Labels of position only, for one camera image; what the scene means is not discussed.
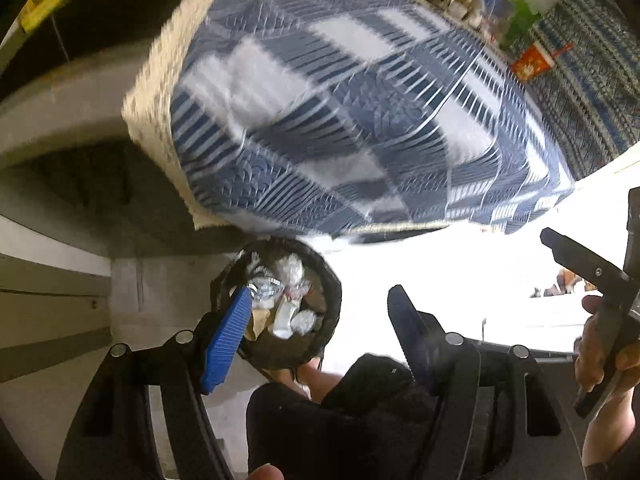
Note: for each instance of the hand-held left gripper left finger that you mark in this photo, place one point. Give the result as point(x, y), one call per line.
point(227, 340)

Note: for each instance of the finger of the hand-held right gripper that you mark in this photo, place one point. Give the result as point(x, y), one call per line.
point(575, 256)
point(633, 235)

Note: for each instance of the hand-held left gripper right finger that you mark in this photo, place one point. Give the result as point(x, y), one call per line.
point(410, 335)

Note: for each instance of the brown paper cup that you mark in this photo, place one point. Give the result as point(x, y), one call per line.
point(256, 327)

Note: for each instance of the long white tissue wad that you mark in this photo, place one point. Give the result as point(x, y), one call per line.
point(282, 317)

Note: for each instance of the silver foil wrapper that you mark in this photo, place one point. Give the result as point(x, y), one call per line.
point(267, 289)

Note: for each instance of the white tissue ball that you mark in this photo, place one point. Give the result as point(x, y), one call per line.
point(290, 270)
point(306, 321)

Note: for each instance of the red white wrapper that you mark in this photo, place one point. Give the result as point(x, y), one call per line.
point(299, 290)

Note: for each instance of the bin with black bag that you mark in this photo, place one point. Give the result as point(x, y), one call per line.
point(320, 280)

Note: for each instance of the person's right forearm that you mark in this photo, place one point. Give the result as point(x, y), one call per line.
point(612, 435)

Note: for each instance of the person's right hand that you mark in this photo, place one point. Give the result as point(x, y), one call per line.
point(590, 360)

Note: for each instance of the person's bare leg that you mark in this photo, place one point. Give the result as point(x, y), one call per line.
point(312, 382)

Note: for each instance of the person's dark clothing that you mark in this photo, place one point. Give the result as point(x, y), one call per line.
point(350, 420)

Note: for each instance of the red straw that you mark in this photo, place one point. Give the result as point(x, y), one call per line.
point(562, 50)

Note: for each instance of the red paper cup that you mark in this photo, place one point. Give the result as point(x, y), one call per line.
point(532, 62)

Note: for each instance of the blue patterned tablecloth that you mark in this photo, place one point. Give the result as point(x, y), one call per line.
point(350, 110)

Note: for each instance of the green plastic bag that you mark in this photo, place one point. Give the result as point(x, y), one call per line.
point(520, 22)

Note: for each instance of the clear blue plastic bag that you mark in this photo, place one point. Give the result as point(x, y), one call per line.
point(492, 7)

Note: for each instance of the blue patterned wall cloth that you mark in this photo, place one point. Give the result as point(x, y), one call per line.
point(590, 85)

